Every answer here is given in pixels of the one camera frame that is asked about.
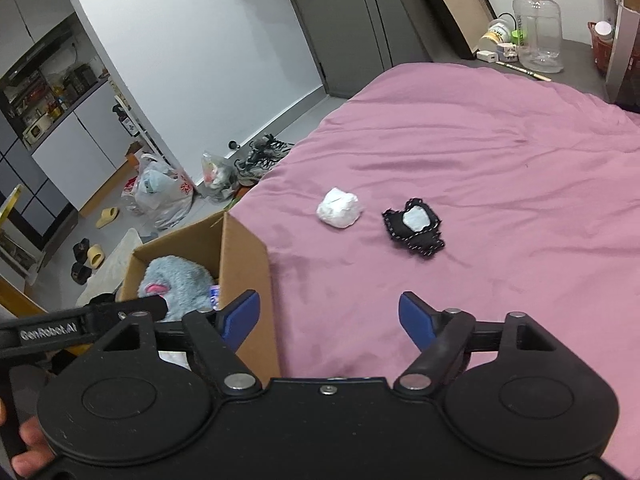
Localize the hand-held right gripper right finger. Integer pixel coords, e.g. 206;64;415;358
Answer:
394;291;557;395

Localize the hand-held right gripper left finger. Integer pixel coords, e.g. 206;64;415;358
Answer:
91;290;262;397

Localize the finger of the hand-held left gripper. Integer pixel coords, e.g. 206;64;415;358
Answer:
87;295;169;322

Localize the grey fluffy plush slipper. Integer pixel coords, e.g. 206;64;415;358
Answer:
137;255;219;322

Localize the brown cardboard box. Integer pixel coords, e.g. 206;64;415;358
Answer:
116;211;281;377

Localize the black beaded pouch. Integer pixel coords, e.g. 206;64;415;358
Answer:
382;198;446;260

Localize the person's left hand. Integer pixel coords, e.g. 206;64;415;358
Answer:
11;419;57;479

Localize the round white yellow-edged table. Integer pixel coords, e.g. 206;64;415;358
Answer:
0;183;49;319

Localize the white plastic shopping bag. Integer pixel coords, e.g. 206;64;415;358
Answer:
122;153;195;230

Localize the clear plastic trash bag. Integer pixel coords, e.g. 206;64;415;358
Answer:
201;151;239;204

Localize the pair of grey sneakers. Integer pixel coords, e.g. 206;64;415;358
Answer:
234;133;295;189

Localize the grey white kitchen cabinet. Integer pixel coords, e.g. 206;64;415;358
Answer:
0;0;147;262

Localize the black spray bottle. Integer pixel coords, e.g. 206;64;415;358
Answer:
112;104;139;139

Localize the pink bed sheet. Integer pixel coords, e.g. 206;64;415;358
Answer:
227;62;640;471

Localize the grey door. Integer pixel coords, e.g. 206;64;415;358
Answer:
276;0;432;102

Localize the large clear water bottle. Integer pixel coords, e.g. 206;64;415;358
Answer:
511;0;565;74

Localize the dark framed wooden board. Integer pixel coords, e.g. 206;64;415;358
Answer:
400;0;499;59

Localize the white desk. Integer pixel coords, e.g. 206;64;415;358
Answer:
602;0;640;112

